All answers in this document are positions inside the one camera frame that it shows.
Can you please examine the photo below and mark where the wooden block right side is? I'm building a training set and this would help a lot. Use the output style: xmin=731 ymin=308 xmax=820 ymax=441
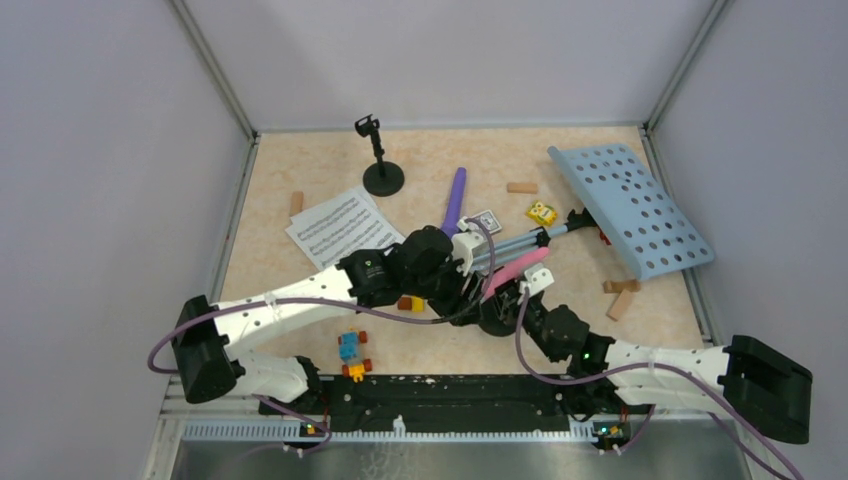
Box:
xmin=606 ymin=290 xmax=635 ymax=321

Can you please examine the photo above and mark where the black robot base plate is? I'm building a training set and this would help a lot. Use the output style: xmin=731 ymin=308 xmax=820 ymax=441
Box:
xmin=259 ymin=375 xmax=649 ymax=434

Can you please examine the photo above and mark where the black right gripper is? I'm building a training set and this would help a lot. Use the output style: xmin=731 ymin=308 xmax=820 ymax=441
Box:
xmin=488 ymin=276 xmax=561 ymax=362

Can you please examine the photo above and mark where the black microphone stand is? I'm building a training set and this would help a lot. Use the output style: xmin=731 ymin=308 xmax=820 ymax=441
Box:
xmin=354 ymin=114 xmax=405 ymax=197
xmin=476 ymin=280 xmax=522 ymax=337

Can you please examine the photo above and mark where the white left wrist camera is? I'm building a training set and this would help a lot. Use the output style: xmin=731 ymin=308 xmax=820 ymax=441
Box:
xmin=451 ymin=216 xmax=494 ymax=276

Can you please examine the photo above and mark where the purple toy microphone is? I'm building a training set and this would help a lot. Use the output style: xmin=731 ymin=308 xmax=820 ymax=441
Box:
xmin=441 ymin=167 xmax=467 ymax=237

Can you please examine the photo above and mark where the wooden block far left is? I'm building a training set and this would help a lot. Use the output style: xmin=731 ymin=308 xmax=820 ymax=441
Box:
xmin=289 ymin=191 xmax=304 ymax=218

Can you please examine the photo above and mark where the light blue music stand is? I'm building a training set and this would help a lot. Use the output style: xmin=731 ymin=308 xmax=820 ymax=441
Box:
xmin=463 ymin=143 xmax=717 ymax=282

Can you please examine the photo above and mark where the yellow owl number block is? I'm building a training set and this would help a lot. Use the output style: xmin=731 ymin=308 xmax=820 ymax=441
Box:
xmin=525 ymin=201 xmax=558 ymax=227

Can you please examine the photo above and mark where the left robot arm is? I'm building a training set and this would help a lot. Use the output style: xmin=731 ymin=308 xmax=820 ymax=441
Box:
xmin=164 ymin=218 xmax=493 ymax=414

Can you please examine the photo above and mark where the blue toy brick car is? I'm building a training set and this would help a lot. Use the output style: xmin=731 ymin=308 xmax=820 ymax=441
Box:
xmin=337 ymin=329 xmax=373 ymax=383

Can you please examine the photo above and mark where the pink toy microphone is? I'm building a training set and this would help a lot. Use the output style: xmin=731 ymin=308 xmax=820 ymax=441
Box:
xmin=481 ymin=247 xmax=550 ymax=302

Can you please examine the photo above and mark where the light wooden block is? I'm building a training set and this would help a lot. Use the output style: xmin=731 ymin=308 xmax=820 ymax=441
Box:
xmin=506 ymin=182 xmax=539 ymax=194

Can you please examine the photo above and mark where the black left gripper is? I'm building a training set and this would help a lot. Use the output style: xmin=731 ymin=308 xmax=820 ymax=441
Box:
xmin=405 ymin=252 xmax=485 ymax=327

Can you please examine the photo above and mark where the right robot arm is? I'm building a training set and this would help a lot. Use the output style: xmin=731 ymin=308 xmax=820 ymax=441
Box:
xmin=483 ymin=285 xmax=813 ymax=445

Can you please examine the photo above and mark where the blue playing card box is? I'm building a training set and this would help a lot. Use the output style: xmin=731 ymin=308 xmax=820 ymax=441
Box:
xmin=470 ymin=209 xmax=503 ymax=235

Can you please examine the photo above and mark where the yellow wooden block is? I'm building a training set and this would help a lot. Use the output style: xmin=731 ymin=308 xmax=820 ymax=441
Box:
xmin=411 ymin=297 xmax=426 ymax=313

